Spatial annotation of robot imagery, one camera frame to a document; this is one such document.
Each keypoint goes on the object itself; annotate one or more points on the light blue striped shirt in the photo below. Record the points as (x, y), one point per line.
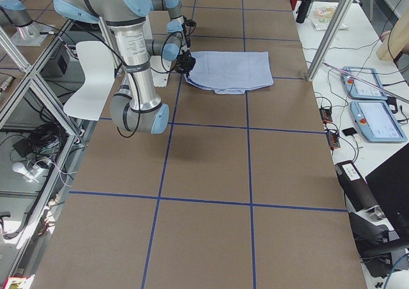
(231, 73)

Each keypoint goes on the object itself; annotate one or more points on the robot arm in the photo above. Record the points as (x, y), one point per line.
(174, 9)
(136, 107)

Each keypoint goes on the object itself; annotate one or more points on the white plastic chair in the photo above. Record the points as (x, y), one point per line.
(98, 66)

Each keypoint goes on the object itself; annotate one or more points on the black bottle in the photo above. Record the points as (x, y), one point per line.
(302, 11)

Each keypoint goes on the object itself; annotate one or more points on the long metal rod tool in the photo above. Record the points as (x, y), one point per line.
(358, 76)

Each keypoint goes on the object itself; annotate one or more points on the upper teach pendant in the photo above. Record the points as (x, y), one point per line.
(362, 81)

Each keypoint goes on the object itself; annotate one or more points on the teach pendant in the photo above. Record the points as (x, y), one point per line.
(376, 121)
(362, 81)

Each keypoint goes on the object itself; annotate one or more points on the lower teach pendant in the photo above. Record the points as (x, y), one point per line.
(376, 121)

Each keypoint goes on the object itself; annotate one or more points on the aluminium frame post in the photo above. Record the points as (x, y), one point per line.
(340, 13)

